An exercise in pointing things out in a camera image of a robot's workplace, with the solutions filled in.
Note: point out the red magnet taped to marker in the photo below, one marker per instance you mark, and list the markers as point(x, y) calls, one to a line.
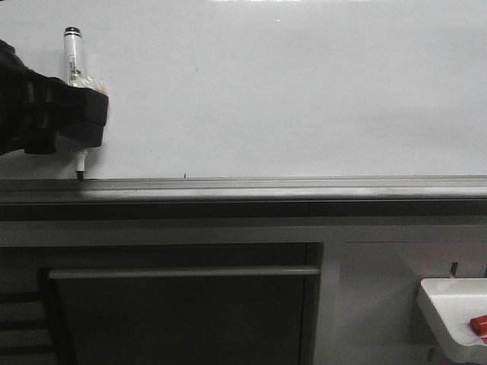
point(100, 87)

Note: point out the grey aluminium whiteboard tray rail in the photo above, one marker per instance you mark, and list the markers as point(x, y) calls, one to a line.
point(186, 198)

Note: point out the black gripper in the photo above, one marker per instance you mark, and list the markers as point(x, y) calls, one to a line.
point(26, 123)

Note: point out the white black whiteboard marker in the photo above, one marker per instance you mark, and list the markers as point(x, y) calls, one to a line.
point(73, 46)

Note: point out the white whiteboard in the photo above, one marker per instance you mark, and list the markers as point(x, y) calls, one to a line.
point(274, 89)

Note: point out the white plastic tray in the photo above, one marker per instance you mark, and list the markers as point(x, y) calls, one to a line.
point(448, 304)

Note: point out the dark cabinet panel with rail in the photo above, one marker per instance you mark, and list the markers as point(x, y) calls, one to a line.
point(195, 304)

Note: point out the red marker in tray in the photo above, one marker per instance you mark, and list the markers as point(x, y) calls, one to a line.
point(479, 325)

